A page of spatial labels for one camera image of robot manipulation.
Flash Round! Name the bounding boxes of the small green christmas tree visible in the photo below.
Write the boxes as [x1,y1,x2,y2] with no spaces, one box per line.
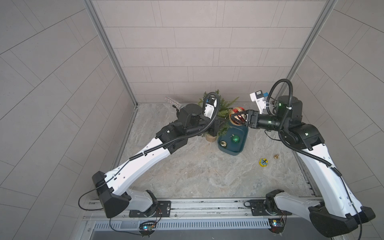
[203,90,238,143]

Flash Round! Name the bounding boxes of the circuit board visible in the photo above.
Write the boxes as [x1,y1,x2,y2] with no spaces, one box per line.
[269,219,286,234]
[139,221,156,237]

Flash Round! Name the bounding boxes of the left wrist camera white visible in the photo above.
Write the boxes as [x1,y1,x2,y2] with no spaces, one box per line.
[204,96,217,119]

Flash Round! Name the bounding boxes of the yellow round sticker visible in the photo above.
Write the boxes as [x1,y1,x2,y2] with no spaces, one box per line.
[259,158,269,167]

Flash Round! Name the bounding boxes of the red gold striped ornament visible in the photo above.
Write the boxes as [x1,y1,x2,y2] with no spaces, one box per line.
[229,107,247,126]

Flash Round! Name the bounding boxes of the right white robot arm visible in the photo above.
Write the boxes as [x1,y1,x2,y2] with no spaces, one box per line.
[230,79,376,238]

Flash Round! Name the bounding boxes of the green glitter ball ornament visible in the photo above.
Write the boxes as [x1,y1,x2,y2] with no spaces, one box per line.
[231,135,241,144]

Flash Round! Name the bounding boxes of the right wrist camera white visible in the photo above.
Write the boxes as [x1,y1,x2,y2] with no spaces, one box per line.
[250,90,269,114]

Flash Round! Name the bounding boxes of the right circuit board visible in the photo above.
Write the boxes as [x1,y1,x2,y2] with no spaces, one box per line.
[269,219,286,234]

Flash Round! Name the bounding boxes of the silver glitter microphone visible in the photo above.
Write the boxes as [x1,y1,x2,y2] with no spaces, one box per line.
[165,97,184,111]

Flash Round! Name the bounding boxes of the teal plastic tray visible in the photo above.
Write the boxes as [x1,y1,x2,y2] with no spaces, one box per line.
[217,123,249,156]

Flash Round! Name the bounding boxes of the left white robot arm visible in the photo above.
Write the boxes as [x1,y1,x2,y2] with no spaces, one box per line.
[92,92,221,219]

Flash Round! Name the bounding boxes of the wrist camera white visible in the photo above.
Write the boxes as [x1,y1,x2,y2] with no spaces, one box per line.
[204,96,217,119]
[250,90,269,114]

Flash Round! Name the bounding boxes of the left circuit board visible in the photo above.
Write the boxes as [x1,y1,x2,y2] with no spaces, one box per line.
[139,221,156,237]

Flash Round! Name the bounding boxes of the metal base rail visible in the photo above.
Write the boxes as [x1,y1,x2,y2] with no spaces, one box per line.
[85,196,334,223]

